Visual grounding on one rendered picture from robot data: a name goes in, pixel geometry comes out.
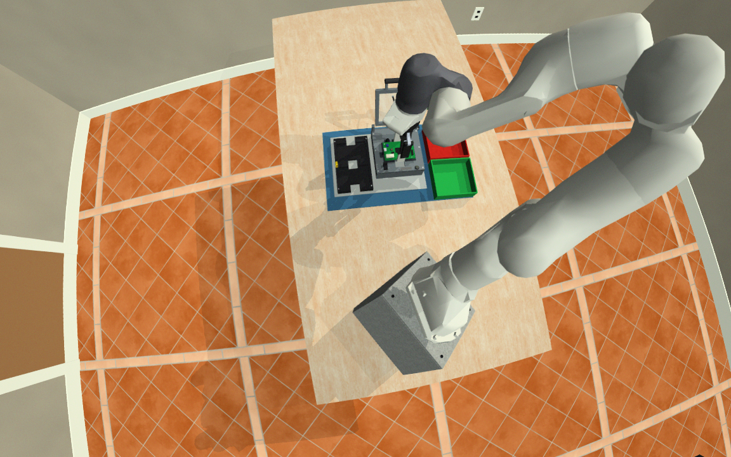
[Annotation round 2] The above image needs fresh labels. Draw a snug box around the green open-top bin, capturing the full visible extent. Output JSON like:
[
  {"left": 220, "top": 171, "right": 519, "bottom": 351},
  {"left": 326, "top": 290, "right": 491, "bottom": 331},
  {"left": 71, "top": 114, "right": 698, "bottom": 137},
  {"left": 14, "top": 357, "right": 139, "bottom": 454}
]
[{"left": 428, "top": 157, "right": 478, "bottom": 200}]

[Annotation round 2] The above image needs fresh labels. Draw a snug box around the green circuit board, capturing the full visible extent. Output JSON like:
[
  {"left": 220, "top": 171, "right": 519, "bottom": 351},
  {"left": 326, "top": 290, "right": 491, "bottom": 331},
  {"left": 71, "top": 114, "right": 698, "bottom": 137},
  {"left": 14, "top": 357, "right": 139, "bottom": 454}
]
[{"left": 383, "top": 142, "right": 416, "bottom": 161}]

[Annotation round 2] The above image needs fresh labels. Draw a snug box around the red open bin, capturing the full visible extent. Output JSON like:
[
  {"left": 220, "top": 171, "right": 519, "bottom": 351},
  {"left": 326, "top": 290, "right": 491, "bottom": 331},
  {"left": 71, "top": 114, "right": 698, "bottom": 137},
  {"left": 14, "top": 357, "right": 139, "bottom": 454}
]
[{"left": 422, "top": 130, "right": 470, "bottom": 163}]

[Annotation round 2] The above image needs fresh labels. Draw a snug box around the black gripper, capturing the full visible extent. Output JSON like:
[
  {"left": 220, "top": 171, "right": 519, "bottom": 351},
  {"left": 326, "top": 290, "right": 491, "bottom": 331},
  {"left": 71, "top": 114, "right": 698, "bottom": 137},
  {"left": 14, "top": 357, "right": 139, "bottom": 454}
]
[{"left": 393, "top": 122, "right": 420, "bottom": 162}]

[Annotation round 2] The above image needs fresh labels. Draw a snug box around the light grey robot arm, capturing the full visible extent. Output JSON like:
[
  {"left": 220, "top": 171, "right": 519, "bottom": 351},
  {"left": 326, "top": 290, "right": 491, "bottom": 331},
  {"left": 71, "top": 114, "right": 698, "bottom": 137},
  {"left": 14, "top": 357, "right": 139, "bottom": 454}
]
[{"left": 383, "top": 12, "right": 725, "bottom": 343}]

